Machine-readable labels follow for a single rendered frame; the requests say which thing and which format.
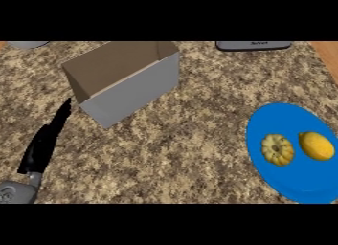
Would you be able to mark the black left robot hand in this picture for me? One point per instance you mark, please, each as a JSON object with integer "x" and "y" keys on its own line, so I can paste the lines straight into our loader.
{"x": 44, "y": 147}

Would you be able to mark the cardboard box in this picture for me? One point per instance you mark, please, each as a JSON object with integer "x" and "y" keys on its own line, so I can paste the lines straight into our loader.
{"x": 125, "y": 81}

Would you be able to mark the yellow ribbed squash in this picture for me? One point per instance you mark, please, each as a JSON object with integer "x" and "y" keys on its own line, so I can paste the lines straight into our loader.
{"x": 277, "y": 149}

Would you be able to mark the blue plate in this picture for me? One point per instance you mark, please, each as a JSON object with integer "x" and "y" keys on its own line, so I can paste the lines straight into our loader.
{"x": 295, "y": 178}

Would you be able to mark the pale grey round object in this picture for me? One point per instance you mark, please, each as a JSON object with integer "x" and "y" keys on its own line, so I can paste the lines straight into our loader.
{"x": 28, "y": 44}

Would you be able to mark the dark grey flat appliance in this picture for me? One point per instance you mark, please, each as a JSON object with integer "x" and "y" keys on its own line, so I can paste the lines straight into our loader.
{"x": 253, "y": 45}

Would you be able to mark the yellow lemon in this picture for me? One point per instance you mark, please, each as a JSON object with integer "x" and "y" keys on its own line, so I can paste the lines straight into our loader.
{"x": 317, "y": 145}

